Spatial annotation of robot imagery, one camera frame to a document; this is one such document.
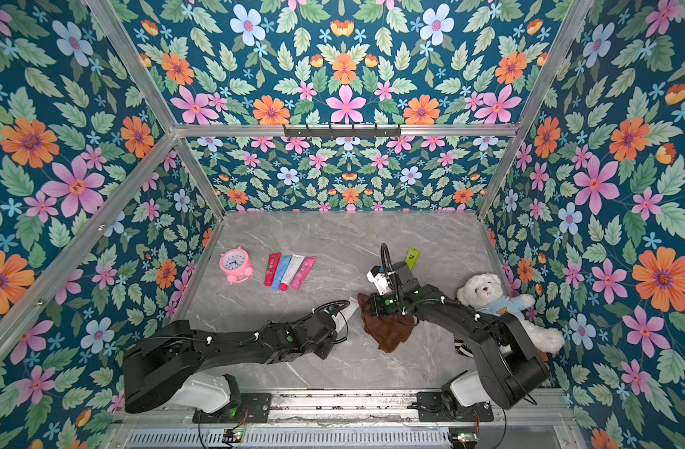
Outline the green toothpaste tube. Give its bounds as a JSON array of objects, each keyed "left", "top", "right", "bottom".
[{"left": 405, "top": 248, "right": 421, "bottom": 269}]

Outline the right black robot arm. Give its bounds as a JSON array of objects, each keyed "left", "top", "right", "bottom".
[{"left": 361, "top": 262, "right": 549, "bottom": 410}]

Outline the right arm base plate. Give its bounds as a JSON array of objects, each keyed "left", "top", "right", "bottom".
[{"left": 408, "top": 391, "right": 494, "bottom": 423}]

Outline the pink toothpaste tube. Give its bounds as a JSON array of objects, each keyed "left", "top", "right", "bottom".
[{"left": 291, "top": 256, "right": 316, "bottom": 290}]

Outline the white toothpaste tube red cap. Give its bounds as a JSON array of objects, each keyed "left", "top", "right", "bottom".
[{"left": 279, "top": 254, "right": 305, "bottom": 292}]

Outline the striped black white cloth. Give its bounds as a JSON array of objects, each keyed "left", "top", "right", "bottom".
[{"left": 454, "top": 338, "right": 474, "bottom": 358}]

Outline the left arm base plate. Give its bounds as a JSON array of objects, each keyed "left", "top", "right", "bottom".
[{"left": 193, "top": 393, "right": 272, "bottom": 425}]

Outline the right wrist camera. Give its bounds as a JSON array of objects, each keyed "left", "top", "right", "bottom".
[{"left": 367, "top": 266, "right": 392, "bottom": 296}]

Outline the blue toothpaste tube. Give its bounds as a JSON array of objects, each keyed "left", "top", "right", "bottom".
[{"left": 271, "top": 256, "right": 292, "bottom": 291}]

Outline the magenta toothpaste tube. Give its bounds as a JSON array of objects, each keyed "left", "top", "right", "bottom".
[{"left": 264, "top": 253, "right": 282, "bottom": 287}]

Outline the pink alarm clock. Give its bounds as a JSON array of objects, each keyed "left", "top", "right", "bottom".
[{"left": 219, "top": 247, "right": 254, "bottom": 284}]

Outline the metal hook rail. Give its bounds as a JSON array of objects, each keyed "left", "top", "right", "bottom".
[{"left": 282, "top": 125, "right": 402, "bottom": 140}]

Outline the white toothpaste tube orange cap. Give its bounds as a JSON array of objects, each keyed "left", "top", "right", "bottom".
[{"left": 335, "top": 299, "right": 359, "bottom": 329}]

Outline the brown cloth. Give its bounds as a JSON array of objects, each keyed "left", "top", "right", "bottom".
[{"left": 357, "top": 294, "right": 417, "bottom": 354}]

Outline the white teddy bear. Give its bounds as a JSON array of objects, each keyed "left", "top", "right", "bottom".
[{"left": 456, "top": 273, "right": 565, "bottom": 354}]

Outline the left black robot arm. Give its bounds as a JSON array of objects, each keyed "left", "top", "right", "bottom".
[{"left": 123, "top": 300, "right": 350, "bottom": 413}]

